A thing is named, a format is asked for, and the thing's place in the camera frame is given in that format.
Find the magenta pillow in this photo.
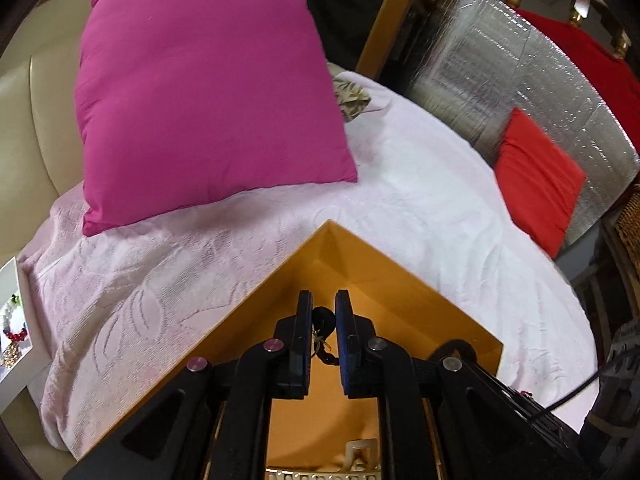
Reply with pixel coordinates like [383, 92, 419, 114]
[74, 0, 359, 237]

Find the white bead bracelet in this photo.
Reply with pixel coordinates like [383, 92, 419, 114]
[0, 302, 26, 327]

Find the pearl bead necklace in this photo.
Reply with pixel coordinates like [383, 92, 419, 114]
[265, 467, 385, 480]

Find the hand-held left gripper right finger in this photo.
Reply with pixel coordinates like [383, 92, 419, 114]
[334, 289, 592, 480]

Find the orange cardboard box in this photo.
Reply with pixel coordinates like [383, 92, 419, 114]
[75, 219, 505, 480]

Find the red pillow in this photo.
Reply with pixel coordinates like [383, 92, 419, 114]
[493, 107, 587, 260]

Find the white jewelry box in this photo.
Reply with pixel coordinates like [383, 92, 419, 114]
[0, 256, 52, 402]

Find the wooden framed mirror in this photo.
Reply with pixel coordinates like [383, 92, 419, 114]
[286, 0, 432, 82]

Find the pale pink textured blanket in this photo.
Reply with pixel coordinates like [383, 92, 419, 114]
[17, 70, 601, 461]

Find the wicker chair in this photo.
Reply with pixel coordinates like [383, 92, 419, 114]
[599, 195, 640, 321]

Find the red cloth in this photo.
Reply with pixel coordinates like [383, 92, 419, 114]
[515, 7, 640, 157]

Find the floral patterned cloth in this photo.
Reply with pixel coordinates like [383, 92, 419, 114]
[332, 76, 373, 123]

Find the black cable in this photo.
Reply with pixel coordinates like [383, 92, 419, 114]
[520, 360, 603, 421]

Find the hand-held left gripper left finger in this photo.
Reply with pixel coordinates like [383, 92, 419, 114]
[65, 290, 314, 480]

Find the silver foil insulation panel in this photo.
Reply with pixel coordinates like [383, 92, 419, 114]
[404, 0, 640, 261]

